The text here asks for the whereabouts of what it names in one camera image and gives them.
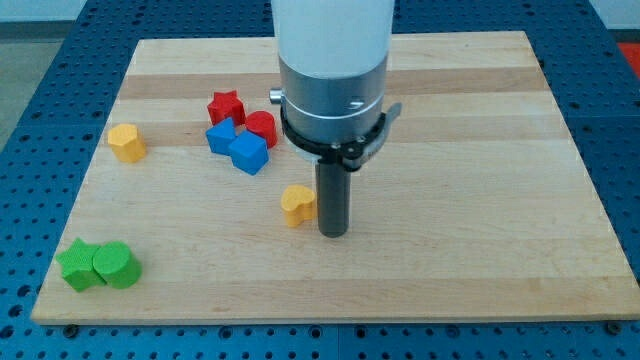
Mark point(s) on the yellow heart block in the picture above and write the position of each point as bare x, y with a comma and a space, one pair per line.
298, 204

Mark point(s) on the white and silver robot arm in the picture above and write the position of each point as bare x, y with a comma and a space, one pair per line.
332, 60

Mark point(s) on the red star block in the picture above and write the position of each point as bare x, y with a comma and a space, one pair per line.
226, 105

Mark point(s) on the blue triangular block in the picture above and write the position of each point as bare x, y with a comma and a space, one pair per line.
220, 136

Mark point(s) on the red cylinder block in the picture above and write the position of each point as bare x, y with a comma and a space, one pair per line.
262, 124

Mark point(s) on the blue cube block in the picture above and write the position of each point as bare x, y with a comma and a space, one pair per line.
249, 152

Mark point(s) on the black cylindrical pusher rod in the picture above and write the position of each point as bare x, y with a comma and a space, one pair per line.
333, 199

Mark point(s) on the wooden board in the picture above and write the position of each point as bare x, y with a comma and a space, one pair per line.
478, 208

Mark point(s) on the green cylinder block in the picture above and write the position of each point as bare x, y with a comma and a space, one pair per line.
117, 265

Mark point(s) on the yellow hexagon block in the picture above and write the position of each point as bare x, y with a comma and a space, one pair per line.
127, 143

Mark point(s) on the green star block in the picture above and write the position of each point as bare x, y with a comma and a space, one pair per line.
77, 268

